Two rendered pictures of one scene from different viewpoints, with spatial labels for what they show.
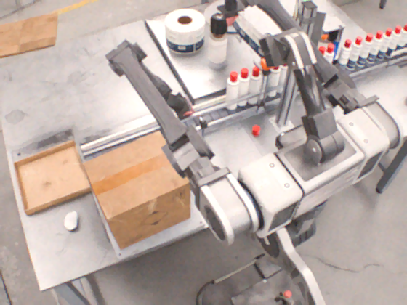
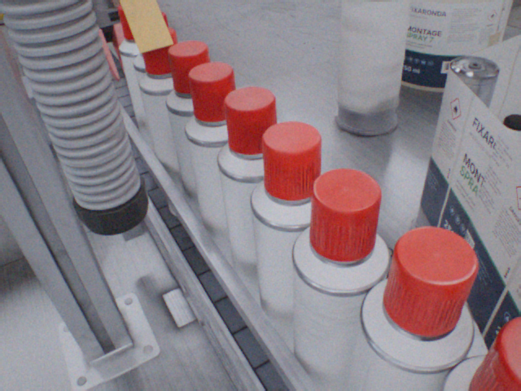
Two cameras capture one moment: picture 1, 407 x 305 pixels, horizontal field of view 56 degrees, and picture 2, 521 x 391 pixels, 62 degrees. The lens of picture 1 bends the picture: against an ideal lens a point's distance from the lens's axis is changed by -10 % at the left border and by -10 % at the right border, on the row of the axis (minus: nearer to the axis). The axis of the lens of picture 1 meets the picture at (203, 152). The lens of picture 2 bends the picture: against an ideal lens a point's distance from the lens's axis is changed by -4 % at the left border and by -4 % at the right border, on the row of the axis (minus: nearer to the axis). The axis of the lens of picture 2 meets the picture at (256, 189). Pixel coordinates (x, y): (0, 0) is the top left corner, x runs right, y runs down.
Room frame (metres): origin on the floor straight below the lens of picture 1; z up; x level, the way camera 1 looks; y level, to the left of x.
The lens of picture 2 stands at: (1.37, -0.60, 1.22)
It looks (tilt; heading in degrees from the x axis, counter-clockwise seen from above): 40 degrees down; 90
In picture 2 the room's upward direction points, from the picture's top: 5 degrees counter-clockwise
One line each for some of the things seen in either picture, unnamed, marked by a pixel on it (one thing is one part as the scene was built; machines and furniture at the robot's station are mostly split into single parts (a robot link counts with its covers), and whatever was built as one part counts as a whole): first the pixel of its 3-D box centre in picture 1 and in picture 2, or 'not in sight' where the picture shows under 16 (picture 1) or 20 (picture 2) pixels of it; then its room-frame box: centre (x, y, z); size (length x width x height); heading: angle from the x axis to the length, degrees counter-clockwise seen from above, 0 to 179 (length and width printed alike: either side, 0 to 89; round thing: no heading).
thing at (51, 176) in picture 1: (50, 176); not in sight; (0.87, 0.64, 0.85); 0.30 x 0.26 x 0.04; 117
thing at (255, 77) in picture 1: (254, 85); (176, 130); (1.29, -0.21, 0.98); 0.05 x 0.05 x 0.20
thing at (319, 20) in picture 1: (307, 17); not in sight; (1.29, -0.38, 1.38); 0.17 x 0.10 x 0.19; 172
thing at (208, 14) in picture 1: (231, 15); not in sight; (1.93, -0.13, 0.89); 0.31 x 0.31 x 0.01
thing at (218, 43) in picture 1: (218, 40); (374, 16); (1.53, -0.05, 1.03); 0.09 x 0.09 x 0.30
